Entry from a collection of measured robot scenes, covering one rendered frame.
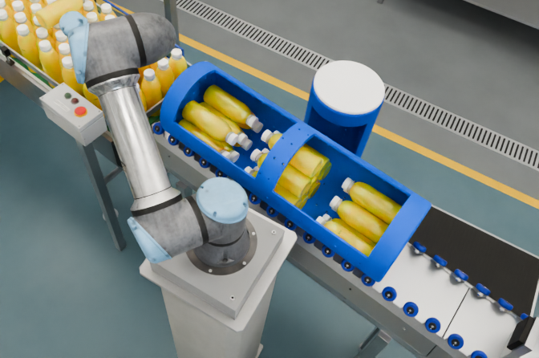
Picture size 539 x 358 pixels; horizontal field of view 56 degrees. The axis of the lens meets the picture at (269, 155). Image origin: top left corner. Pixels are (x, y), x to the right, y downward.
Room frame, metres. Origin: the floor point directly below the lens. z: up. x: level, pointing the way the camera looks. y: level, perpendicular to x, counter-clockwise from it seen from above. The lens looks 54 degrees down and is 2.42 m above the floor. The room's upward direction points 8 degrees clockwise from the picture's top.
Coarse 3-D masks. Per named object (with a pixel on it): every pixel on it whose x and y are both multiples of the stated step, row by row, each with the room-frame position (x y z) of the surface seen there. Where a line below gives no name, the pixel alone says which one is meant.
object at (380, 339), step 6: (378, 336) 0.58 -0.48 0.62; (384, 336) 0.58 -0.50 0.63; (372, 342) 0.58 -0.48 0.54; (378, 342) 0.57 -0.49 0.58; (384, 342) 0.57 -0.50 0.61; (366, 348) 0.58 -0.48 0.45; (372, 348) 0.57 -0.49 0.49; (378, 348) 0.57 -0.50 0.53; (360, 354) 0.58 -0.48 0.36; (366, 354) 0.58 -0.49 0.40; (372, 354) 0.57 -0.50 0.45
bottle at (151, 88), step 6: (144, 78) 1.23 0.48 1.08; (156, 78) 1.25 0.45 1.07; (144, 84) 1.21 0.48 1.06; (150, 84) 1.21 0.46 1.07; (156, 84) 1.22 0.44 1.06; (144, 90) 1.21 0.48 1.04; (150, 90) 1.20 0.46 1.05; (156, 90) 1.22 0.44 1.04; (150, 96) 1.20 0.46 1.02; (156, 96) 1.21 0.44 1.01; (162, 96) 1.24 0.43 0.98; (150, 102) 1.20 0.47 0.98; (156, 102) 1.21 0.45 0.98; (156, 114) 1.21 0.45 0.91
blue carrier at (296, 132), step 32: (192, 96) 1.16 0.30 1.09; (256, 96) 1.10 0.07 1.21; (288, 128) 1.10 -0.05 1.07; (224, 160) 0.90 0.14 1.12; (288, 160) 0.86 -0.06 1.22; (352, 160) 0.97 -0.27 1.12; (256, 192) 0.82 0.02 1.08; (320, 192) 0.93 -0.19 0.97; (384, 192) 0.90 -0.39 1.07; (320, 224) 0.72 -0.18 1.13; (416, 224) 0.70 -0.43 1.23; (352, 256) 0.64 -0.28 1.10; (384, 256) 0.62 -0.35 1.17
